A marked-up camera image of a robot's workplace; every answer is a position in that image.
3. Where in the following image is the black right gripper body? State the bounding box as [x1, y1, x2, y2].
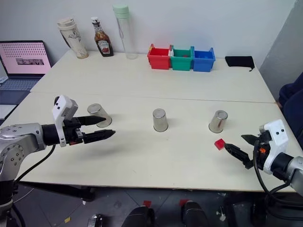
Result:
[252, 132, 271, 171]

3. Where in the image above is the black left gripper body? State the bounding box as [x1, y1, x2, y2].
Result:
[62, 116, 86, 146]

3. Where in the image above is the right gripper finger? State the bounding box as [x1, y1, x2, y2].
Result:
[241, 134, 261, 147]
[223, 142, 254, 169]

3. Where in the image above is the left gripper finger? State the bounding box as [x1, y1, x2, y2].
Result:
[82, 129, 116, 145]
[80, 115, 107, 126]

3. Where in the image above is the steel cup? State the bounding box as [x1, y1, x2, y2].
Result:
[87, 103, 113, 129]
[152, 108, 169, 132]
[208, 110, 229, 133]

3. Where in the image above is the small red cube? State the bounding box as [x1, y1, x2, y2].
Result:
[214, 138, 226, 150]

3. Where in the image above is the person in dark blue clothing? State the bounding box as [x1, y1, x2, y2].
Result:
[278, 70, 303, 148]

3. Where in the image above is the white paper sheet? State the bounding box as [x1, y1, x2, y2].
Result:
[0, 104, 18, 120]

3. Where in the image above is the dark rounded shape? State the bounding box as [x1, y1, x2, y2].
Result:
[122, 205, 156, 227]
[180, 200, 209, 227]

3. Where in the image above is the ketchup bottle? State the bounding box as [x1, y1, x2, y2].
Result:
[90, 16, 115, 58]

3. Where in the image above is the black fabric pouch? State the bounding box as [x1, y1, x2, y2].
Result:
[224, 55, 256, 72]

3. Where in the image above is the beige printed tumbler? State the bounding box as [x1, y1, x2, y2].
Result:
[56, 17, 89, 60]

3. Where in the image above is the grey laptop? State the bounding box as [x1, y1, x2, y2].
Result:
[0, 40, 53, 92]

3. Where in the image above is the red plastic bin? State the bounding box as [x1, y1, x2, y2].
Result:
[147, 43, 172, 70]

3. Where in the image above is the blue plastic bin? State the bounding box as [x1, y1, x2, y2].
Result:
[192, 46, 216, 72]

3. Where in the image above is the clear bottle green lid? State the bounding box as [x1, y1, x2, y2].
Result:
[112, 4, 138, 60]

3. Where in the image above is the green plastic bin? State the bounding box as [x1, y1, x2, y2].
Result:
[169, 44, 195, 71]

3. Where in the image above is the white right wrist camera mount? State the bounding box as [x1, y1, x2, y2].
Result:
[258, 119, 290, 175]

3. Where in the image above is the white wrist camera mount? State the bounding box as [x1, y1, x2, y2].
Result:
[258, 119, 290, 175]
[51, 95, 79, 148]

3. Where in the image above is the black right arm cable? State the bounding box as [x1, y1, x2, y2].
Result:
[252, 139, 293, 204]

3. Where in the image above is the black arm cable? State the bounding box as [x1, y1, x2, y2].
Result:
[252, 139, 293, 204]
[13, 143, 56, 183]

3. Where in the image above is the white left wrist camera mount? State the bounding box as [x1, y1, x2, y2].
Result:
[51, 95, 79, 148]

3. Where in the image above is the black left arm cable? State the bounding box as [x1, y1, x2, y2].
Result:
[13, 143, 56, 183]

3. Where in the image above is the black table frame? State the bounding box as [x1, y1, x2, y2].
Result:
[18, 181, 97, 202]

